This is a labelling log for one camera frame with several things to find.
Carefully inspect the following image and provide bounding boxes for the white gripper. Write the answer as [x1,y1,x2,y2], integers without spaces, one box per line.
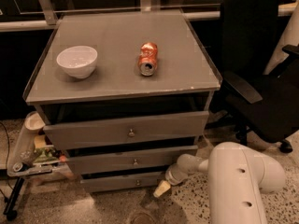
[153,164,188,198]

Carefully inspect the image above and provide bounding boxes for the grey bottom drawer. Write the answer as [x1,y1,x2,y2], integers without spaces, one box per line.
[80,171,164,192]

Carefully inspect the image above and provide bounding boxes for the grey drawer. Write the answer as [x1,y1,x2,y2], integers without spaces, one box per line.
[44,111,208,149]
[80,171,164,192]
[67,145,197,175]

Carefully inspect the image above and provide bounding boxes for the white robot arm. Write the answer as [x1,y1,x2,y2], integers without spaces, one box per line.
[153,142,286,224]

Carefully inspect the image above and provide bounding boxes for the grey top drawer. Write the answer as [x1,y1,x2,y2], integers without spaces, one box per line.
[44,111,208,149]

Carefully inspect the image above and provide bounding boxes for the grey middle drawer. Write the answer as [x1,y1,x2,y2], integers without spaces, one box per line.
[67,145,197,175]

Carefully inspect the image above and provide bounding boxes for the grey drawer cabinet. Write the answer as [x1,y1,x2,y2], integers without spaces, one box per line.
[24,13,221,181]

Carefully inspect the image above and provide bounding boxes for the green snack packet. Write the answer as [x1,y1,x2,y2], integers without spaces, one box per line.
[34,147,59,163]

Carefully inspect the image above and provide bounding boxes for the crushed orange soda can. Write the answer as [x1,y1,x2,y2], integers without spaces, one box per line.
[137,42,158,77]

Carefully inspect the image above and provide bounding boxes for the small white cup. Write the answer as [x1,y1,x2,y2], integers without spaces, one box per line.
[24,112,45,133]

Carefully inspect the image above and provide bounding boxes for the white ceramic bowl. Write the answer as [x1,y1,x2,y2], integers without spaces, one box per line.
[56,46,98,79]

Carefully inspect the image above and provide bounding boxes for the black stand leg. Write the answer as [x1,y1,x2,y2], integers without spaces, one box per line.
[3,177,24,221]

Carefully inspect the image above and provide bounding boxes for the black office chair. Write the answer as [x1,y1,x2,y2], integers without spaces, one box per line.
[210,0,299,153]

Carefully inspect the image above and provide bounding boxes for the metal window rail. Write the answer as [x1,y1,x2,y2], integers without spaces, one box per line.
[0,0,299,33]

